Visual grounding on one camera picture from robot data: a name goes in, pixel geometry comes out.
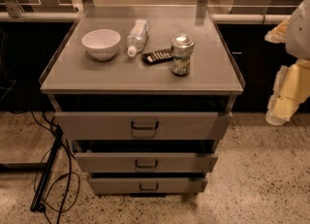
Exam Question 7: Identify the grey drawer cabinet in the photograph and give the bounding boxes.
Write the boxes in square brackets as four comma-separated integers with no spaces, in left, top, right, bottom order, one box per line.
[41,6,244,182]

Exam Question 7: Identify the grey top drawer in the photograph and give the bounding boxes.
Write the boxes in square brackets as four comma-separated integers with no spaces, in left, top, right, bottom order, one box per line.
[56,112,233,141]

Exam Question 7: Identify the grey middle drawer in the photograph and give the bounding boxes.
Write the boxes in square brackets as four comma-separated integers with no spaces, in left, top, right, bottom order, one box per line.
[76,152,218,174]

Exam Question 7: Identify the grey bottom drawer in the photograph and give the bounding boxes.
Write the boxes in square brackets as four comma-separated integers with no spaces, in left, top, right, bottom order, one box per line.
[89,177,207,195]

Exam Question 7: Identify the black snack bar packet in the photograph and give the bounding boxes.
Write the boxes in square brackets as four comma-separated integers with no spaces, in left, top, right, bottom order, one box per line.
[141,48,173,65]

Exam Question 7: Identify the white rail ledge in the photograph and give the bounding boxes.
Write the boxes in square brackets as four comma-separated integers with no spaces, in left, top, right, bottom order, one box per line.
[0,13,290,24]

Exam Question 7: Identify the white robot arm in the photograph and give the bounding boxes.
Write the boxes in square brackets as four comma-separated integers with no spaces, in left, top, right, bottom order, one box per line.
[264,0,310,126]

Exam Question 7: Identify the grey drawer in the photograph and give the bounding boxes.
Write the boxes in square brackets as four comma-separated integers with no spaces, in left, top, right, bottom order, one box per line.
[56,112,233,141]
[76,152,218,174]
[89,177,207,195]

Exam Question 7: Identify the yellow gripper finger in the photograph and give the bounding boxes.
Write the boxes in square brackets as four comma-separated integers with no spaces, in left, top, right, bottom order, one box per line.
[265,59,310,126]
[264,18,289,44]

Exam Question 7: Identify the white ceramic bowl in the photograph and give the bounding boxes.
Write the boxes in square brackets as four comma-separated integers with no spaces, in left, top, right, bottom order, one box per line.
[81,29,121,61]

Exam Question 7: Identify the black floor cables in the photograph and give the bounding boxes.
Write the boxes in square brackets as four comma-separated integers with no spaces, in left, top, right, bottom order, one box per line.
[29,111,81,224]

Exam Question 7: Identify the green soda can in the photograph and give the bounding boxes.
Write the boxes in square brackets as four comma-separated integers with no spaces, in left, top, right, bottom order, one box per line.
[170,34,195,76]

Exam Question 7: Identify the clear plastic bottle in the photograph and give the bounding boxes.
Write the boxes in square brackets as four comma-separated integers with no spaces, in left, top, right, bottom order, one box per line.
[127,18,150,58]

